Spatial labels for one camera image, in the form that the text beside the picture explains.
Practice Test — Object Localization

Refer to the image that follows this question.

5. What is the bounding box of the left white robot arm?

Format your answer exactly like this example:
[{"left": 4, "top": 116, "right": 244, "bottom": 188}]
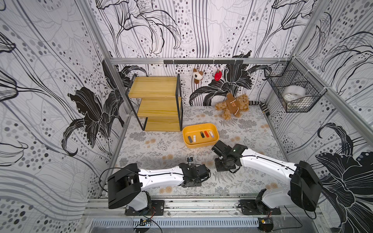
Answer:
[{"left": 107, "top": 163, "right": 211, "bottom": 211}]

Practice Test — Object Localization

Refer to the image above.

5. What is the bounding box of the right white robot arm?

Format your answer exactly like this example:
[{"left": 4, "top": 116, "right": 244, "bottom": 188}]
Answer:
[{"left": 212, "top": 140, "right": 323, "bottom": 214}]

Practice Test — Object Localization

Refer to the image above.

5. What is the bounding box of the yellow plastic storage box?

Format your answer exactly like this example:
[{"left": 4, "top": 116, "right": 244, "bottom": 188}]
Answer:
[{"left": 182, "top": 123, "right": 220, "bottom": 149}]

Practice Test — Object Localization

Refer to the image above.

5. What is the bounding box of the black connector box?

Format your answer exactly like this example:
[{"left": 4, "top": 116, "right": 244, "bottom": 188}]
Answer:
[{"left": 258, "top": 218, "right": 274, "bottom": 233}]

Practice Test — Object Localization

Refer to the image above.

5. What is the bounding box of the brown teddy bear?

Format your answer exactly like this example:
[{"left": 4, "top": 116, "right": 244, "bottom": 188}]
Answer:
[{"left": 215, "top": 93, "right": 250, "bottom": 120}]

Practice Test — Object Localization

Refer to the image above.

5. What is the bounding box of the striped black white object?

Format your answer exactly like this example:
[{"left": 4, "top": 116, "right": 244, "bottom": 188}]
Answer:
[{"left": 249, "top": 101, "right": 270, "bottom": 117}]

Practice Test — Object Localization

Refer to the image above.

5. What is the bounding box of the small circuit board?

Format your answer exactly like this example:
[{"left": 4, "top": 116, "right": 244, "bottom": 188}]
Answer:
[{"left": 139, "top": 219, "right": 152, "bottom": 227}]

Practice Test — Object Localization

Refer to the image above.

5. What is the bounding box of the hanging red plush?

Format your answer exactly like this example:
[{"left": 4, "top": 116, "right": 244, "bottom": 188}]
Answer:
[{"left": 214, "top": 70, "right": 222, "bottom": 82}]

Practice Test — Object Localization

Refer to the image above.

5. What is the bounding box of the hanging brown white plush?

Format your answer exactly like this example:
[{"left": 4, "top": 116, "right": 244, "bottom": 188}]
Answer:
[{"left": 192, "top": 69, "right": 204, "bottom": 84}]

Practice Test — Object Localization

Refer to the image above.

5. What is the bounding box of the white tape roll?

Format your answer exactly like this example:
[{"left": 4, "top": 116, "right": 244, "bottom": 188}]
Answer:
[{"left": 282, "top": 85, "right": 306, "bottom": 102}]

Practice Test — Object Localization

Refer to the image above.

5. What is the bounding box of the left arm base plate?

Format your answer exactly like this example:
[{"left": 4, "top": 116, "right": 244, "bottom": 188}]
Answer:
[{"left": 125, "top": 200, "right": 165, "bottom": 217}]

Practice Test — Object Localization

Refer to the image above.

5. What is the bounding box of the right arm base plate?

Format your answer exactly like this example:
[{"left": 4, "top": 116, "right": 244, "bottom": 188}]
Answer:
[{"left": 238, "top": 200, "right": 281, "bottom": 216}]

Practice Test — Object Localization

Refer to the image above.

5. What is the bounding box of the white slotted cable duct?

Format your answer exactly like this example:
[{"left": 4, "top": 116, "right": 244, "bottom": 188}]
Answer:
[{"left": 91, "top": 217, "right": 259, "bottom": 228}]

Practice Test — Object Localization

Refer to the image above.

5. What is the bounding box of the wooden shelf with black frame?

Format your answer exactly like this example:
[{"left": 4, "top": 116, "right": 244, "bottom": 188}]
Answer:
[{"left": 125, "top": 74, "right": 183, "bottom": 132}]

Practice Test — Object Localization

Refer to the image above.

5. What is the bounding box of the black hanging rail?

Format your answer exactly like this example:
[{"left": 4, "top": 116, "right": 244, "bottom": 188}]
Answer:
[{"left": 163, "top": 59, "right": 244, "bottom": 65}]

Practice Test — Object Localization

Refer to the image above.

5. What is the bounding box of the black wire wall basket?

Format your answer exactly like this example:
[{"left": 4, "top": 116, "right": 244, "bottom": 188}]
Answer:
[{"left": 264, "top": 61, "right": 326, "bottom": 113}]

